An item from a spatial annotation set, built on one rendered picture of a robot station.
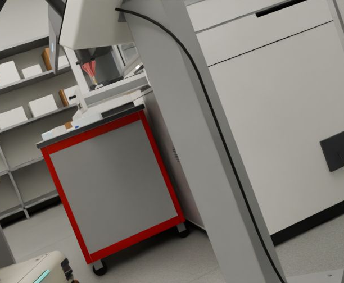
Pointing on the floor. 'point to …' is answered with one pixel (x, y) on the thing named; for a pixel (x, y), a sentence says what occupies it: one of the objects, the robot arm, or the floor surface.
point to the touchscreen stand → (207, 145)
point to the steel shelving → (23, 121)
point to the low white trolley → (113, 184)
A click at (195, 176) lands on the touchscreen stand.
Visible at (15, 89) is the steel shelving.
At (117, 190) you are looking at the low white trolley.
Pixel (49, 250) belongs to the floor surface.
